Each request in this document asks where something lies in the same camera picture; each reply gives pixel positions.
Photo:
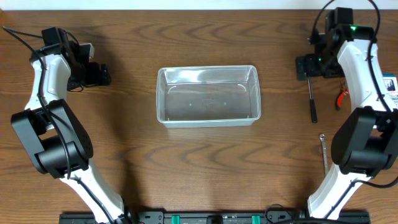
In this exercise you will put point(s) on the blue white screwdriver box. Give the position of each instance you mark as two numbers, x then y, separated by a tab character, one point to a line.
390	81

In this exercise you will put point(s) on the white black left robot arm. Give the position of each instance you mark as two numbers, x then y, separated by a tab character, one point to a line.
52	136

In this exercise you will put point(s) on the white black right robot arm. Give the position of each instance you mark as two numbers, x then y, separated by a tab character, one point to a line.
366	143

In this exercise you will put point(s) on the red handled pliers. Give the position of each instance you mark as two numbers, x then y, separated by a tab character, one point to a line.
343	92

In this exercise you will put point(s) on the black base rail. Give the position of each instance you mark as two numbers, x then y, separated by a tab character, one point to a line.
272	216

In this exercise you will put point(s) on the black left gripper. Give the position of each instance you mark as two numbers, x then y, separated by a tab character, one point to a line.
101	73

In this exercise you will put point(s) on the clear plastic container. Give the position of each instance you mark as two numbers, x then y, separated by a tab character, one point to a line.
208	96

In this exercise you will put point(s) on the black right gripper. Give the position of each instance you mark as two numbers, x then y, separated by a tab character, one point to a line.
304	68

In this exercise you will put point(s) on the silver combination wrench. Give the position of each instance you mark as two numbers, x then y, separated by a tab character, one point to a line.
324	153

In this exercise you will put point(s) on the small steel claw hammer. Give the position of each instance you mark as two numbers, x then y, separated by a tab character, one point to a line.
312	103

